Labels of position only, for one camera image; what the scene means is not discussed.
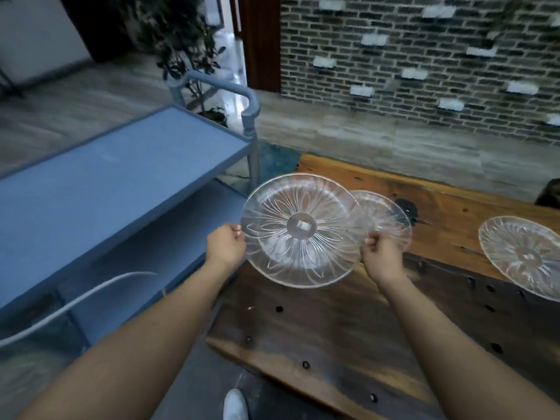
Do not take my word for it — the person's right forearm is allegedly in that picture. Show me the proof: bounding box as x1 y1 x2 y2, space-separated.
377 274 560 420

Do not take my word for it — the person's left forearm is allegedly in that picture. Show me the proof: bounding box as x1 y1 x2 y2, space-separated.
17 256 239 420

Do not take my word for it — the blue service cart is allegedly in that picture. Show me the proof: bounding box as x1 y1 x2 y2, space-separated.
0 71 261 346

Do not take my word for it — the large clear glass plate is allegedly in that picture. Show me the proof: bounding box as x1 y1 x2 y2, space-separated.
240 173 365 288

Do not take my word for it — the dark round object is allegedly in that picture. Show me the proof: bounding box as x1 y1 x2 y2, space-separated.
535 178 560 210

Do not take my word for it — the small clear glass plate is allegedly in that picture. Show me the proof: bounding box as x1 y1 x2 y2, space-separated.
349 190 413 253

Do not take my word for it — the person's left hand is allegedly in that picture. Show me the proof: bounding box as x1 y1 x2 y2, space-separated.
206 223 247 272

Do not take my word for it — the person's right hand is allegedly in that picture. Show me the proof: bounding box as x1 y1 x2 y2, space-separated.
360 231 407 288

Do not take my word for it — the white cable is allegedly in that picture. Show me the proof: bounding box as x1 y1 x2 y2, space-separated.
0 271 157 349

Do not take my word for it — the dark wooden door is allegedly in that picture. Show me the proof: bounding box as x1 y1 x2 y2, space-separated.
236 0 281 93

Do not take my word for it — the potted green plant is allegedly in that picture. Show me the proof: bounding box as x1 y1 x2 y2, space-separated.
115 0 229 127

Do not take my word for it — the person's white shoe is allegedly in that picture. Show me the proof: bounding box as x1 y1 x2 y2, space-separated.
223 388 249 420

